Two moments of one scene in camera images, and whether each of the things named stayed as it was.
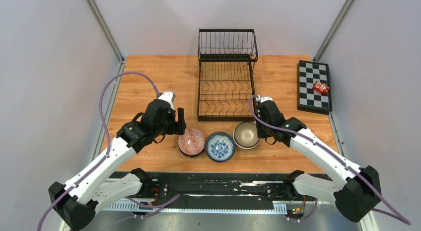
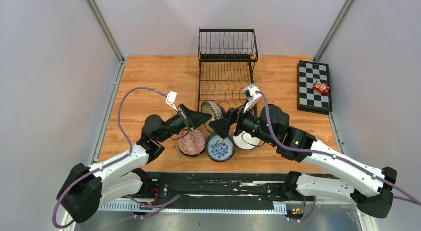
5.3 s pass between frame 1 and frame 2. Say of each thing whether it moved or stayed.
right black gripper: moved
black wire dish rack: stayed
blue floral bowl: stayed
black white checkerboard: stayed
